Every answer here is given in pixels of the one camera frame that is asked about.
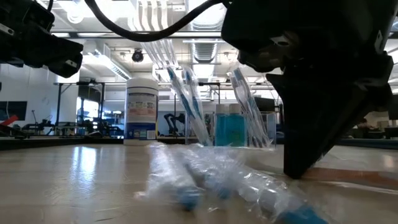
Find white disinfecting wipes canister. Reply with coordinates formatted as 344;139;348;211
123;77;159;146

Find silver ventilation duct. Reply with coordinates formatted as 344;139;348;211
189;0;228;65

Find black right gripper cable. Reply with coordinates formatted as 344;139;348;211
83;0;224;43

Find black ceiling spotlight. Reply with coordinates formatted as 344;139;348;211
131;49;145;63

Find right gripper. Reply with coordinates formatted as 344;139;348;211
220;0;398;94

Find blue white toothpaste tube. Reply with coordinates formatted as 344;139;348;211
215;104;229;147

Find blue mouthwash bottle white cap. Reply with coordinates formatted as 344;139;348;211
227;103;248;147

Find white rectangular air duct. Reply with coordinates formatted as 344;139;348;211
81;43;133;81

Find black wall screen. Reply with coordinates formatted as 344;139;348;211
0;101;28;121

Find person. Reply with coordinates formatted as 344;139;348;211
356;117;379;139

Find black background rig frame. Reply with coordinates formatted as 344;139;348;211
53;80;108;138

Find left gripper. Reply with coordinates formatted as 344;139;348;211
0;0;84;78

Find clear acrylic organizer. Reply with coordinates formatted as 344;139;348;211
184;109;277;151

